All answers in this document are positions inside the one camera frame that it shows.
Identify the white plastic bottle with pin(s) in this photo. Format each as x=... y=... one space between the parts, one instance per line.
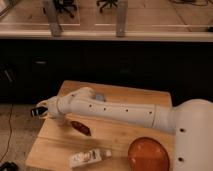
x=89 y=157

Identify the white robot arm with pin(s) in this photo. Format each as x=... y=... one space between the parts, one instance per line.
x=191 y=122

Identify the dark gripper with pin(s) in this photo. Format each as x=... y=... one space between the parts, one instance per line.
x=39 y=111

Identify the orange round plate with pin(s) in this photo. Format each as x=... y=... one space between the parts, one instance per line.
x=147 y=154

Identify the left black office chair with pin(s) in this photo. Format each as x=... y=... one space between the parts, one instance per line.
x=65 y=5

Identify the right metal window post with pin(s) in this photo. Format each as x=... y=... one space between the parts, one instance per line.
x=121 y=17

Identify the black office chair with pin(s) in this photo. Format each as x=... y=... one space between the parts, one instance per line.
x=65 y=5
x=110 y=3

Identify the beige ceramic cup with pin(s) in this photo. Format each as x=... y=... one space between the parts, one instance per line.
x=61 y=120

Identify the left metal window post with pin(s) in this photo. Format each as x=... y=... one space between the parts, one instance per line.
x=52 y=18

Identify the right black office chair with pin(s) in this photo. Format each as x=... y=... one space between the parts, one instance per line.
x=110 y=3

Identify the metal window post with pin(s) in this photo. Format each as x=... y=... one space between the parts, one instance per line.
x=52 y=18
x=121 y=17

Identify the dark brown oval object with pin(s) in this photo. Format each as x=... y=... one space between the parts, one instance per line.
x=81 y=128

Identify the blue eraser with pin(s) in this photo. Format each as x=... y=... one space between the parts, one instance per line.
x=100 y=97

